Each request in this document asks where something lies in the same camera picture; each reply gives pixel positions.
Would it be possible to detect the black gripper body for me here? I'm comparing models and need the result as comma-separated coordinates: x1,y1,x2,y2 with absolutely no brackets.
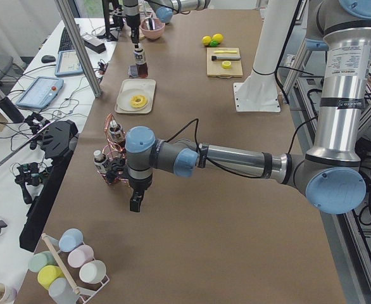
127,15,140,48
129,177,153,212

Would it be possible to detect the tea bottle white cap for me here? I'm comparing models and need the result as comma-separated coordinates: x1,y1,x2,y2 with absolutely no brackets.
134,47,148,78

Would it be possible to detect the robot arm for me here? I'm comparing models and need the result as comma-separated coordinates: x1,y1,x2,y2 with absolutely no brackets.
122,0,210,46
123,1,371,214

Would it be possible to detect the front tea bottle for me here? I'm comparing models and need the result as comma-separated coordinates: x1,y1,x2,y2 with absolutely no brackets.
93,150,109,183

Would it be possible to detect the rear tea bottle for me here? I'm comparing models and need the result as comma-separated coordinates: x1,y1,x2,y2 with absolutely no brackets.
109,120,125,144

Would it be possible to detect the metal ice scoop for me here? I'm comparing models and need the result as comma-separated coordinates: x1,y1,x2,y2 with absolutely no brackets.
144,17,156,30

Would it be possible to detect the pink bowl with ice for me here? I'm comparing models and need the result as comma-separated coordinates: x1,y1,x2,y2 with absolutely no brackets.
141,18,165,40

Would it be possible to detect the folded grey cloth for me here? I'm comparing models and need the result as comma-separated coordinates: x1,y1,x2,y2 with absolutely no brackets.
128,65,139,78

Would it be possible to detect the black keyboard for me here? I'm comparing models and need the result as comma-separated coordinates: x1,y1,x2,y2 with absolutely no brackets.
58,27,75,53

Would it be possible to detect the whole lemon lower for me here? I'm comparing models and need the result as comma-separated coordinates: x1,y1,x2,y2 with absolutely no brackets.
201,35,211,46

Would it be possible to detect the whole lemon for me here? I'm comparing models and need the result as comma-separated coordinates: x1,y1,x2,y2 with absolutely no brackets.
211,33,224,44
201,35,211,46

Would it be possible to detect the teach pendant far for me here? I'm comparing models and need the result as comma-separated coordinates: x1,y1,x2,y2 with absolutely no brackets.
54,50,84,77

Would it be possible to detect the teach pendant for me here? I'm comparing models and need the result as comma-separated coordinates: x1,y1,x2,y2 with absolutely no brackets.
15,77,64,110
54,50,84,77

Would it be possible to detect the white round plate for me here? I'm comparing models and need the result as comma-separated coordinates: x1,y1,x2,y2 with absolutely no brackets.
116,89,150,112

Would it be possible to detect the glazed donut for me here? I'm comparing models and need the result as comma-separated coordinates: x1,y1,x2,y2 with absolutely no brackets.
129,94,148,109

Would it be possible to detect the green lime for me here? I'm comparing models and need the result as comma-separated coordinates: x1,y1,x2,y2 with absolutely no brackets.
208,41,219,48

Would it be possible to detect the blue cup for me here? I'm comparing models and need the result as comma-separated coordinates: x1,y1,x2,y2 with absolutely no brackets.
58,228,84,253

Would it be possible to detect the whole lemon upper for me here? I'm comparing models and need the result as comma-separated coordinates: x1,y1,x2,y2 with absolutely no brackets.
211,33,224,44

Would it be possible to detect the steel muddler black tip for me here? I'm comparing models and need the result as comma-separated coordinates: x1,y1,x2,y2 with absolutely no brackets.
211,55,241,61

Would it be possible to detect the pink cup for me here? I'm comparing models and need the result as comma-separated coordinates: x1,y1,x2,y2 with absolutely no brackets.
68,244,94,268

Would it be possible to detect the wooden cutting board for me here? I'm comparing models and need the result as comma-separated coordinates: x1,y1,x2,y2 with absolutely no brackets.
206,47,243,78

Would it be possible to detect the black computer mouse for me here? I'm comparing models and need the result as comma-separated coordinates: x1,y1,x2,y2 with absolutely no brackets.
41,55,56,63

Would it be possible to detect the white cup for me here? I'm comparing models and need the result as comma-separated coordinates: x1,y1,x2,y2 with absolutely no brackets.
79,260,106,284

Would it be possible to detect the half lemon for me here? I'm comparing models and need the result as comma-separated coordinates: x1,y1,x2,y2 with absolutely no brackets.
221,61,232,69

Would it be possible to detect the white cup rack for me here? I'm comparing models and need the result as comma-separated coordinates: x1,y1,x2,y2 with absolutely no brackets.
41,233,110,303

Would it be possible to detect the teach pendant near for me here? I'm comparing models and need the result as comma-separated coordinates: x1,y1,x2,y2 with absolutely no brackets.
15,77,64,110

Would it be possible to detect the yellow cup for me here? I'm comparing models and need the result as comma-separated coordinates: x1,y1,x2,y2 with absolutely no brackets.
37,265,64,290

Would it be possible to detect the green cup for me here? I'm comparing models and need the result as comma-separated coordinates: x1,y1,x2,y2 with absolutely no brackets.
28,251,57,273

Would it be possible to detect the grey cup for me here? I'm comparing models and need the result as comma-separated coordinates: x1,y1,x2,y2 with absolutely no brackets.
48,277,79,304

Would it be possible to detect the black thermos bottle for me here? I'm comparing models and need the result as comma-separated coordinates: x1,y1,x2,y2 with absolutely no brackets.
0,90,25,123

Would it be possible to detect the copper wire bottle rack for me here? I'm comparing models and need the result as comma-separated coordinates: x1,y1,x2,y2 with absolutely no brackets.
102,113,129,186

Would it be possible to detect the aluminium frame post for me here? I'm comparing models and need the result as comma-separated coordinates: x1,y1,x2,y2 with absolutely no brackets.
55,0,102,98

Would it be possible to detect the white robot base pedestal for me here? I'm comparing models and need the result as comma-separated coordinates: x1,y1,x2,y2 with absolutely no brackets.
234,0,300,113

